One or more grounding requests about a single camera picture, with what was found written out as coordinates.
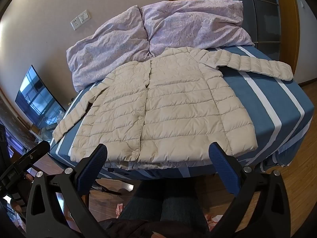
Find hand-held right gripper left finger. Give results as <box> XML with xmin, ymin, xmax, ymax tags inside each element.
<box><xmin>25</xmin><ymin>143</ymin><xmax>109</xmax><ymax>238</ymax></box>

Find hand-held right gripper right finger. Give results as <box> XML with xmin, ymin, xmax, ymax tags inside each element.
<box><xmin>209</xmin><ymin>142</ymin><xmax>291</xmax><ymax>238</ymax></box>

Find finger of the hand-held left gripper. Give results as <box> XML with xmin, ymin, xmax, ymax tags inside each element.
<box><xmin>11</xmin><ymin>141</ymin><xmax>51</xmax><ymax>173</ymax></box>

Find beige puffer jacket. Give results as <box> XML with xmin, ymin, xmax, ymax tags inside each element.
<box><xmin>52</xmin><ymin>47</ymin><xmax>294</xmax><ymax>171</ymax></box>

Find glass television stand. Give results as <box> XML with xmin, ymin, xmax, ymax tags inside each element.
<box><xmin>29</xmin><ymin>125</ymin><xmax>54</xmax><ymax>150</ymax></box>

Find pink slipper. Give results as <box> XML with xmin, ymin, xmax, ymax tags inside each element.
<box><xmin>116</xmin><ymin>203</ymin><xmax>129</xmax><ymax>216</ymax></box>
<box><xmin>205</xmin><ymin>214</ymin><xmax>220</xmax><ymax>230</ymax></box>

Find flat television screen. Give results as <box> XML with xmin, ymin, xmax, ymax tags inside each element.
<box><xmin>15</xmin><ymin>65</ymin><xmax>66</xmax><ymax>129</ymax></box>

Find person's grey trousers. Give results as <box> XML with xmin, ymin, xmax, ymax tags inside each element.
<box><xmin>118</xmin><ymin>178</ymin><xmax>209</xmax><ymax>231</ymax></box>

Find light pink fleece garment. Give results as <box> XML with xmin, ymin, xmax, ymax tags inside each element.
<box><xmin>66</xmin><ymin>5</ymin><xmax>152</xmax><ymax>92</ymax></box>

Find lilac floral pillow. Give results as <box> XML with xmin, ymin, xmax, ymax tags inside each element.
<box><xmin>140</xmin><ymin>0</ymin><xmax>255</xmax><ymax>56</ymax></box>

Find dark glass door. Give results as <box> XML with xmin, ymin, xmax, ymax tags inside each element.
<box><xmin>228</xmin><ymin>0</ymin><xmax>283</xmax><ymax>60</ymax></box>

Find wooden wall shelf niche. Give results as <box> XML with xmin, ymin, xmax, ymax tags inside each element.
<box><xmin>217</xmin><ymin>0</ymin><xmax>301</xmax><ymax>86</ymax></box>

